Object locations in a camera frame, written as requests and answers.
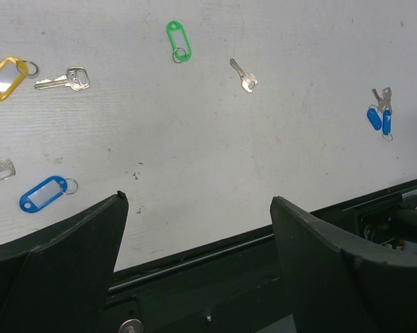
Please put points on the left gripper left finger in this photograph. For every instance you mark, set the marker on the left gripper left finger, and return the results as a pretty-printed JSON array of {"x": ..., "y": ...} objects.
[{"x": 56, "y": 279}]

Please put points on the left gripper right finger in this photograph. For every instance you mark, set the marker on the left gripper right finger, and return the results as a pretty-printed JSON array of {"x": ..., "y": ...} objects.
[{"x": 339, "y": 282}]

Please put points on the metal keyring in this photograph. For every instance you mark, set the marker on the metal keyring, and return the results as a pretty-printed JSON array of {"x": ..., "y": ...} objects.
[{"x": 179, "y": 55}]

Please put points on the green key tag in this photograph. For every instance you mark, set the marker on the green key tag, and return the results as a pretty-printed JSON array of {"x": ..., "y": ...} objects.
[{"x": 178, "y": 37}]

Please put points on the silver keys bunch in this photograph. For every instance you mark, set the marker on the silver keys bunch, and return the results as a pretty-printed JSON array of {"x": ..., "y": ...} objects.
[{"x": 384, "y": 100}]

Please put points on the blue key tag left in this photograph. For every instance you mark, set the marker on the blue key tag left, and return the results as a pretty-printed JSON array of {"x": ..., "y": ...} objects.
[{"x": 373, "y": 117}]

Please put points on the blue key tag right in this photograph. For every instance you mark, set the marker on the blue key tag right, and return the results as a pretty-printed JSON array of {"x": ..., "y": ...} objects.
[{"x": 386, "y": 126}]

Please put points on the yellow key tag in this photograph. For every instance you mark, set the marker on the yellow key tag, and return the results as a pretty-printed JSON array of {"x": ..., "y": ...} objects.
[{"x": 13, "y": 71}]

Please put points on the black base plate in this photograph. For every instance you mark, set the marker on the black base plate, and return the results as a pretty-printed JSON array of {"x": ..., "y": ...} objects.
[{"x": 235, "y": 284}]

